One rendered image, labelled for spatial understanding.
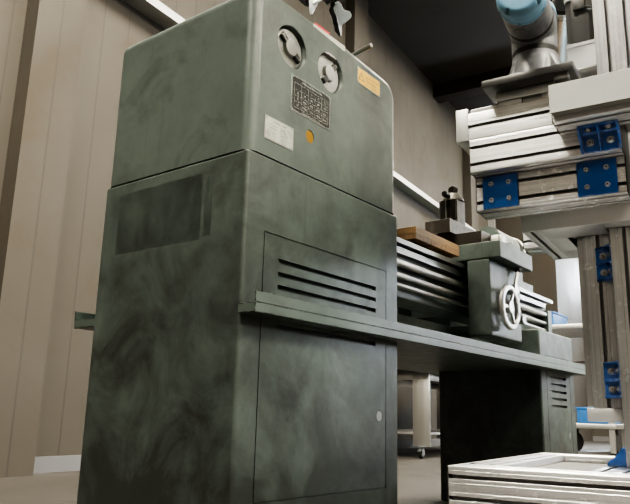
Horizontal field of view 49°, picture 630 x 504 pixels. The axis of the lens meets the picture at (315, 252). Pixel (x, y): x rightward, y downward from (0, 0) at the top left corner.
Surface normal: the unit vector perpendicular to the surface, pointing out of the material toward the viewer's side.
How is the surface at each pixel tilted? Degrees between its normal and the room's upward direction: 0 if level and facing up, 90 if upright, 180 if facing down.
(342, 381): 90
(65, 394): 90
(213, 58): 90
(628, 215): 90
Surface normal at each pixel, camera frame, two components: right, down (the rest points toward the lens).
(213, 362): -0.61, -0.20
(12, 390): 0.86, -0.10
